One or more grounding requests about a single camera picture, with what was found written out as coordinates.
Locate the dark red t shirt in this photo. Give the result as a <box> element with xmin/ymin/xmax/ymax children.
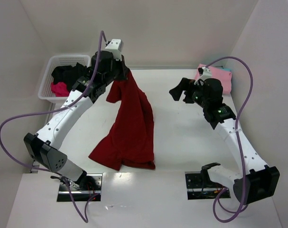
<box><xmin>89</xmin><ymin>72</ymin><xmax>156</xmax><ymax>171</ymax></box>

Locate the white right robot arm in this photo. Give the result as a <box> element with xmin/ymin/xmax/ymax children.
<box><xmin>169</xmin><ymin>78</ymin><xmax>280</xmax><ymax>205</ymax></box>

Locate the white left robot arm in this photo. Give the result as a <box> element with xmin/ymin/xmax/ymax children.
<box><xmin>24</xmin><ymin>50</ymin><xmax>130</xmax><ymax>189</ymax></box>

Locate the folded pink t shirt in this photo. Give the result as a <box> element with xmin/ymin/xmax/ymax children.
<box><xmin>198</xmin><ymin>64</ymin><xmax>232</xmax><ymax>94</ymax></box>

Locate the black t shirt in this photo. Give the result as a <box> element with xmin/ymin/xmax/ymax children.
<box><xmin>51</xmin><ymin>63</ymin><xmax>88</xmax><ymax>92</ymax></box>

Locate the magenta t shirt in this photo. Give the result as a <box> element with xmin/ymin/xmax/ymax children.
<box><xmin>50</xmin><ymin>82</ymin><xmax>70</xmax><ymax>97</ymax></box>

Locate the white plastic basket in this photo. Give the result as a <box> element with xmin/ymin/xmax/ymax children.
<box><xmin>37</xmin><ymin>54</ymin><xmax>91</xmax><ymax>104</ymax></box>

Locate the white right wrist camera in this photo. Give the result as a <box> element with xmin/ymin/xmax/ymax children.
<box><xmin>195</xmin><ymin>66</ymin><xmax>212</xmax><ymax>85</ymax></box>

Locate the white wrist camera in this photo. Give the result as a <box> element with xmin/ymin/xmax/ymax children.
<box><xmin>195</xmin><ymin>66</ymin><xmax>212</xmax><ymax>85</ymax></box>
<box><xmin>105</xmin><ymin>39</ymin><xmax>124</xmax><ymax>61</ymax></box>

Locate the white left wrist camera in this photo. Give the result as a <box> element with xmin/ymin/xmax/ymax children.
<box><xmin>105</xmin><ymin>39</ymin><xmax>124</xmax><ymax>61</ymax></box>

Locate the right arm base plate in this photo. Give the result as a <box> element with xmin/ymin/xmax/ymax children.
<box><xmin>185</xmin><ymin>171</ymin><xmax>224</xmax><ymax>200</ymax></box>

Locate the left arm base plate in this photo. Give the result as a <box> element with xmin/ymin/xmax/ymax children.
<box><xmin>56</xmin><ymin>173</ymin><xmax>102</xmax><ymax>202</ymax></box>

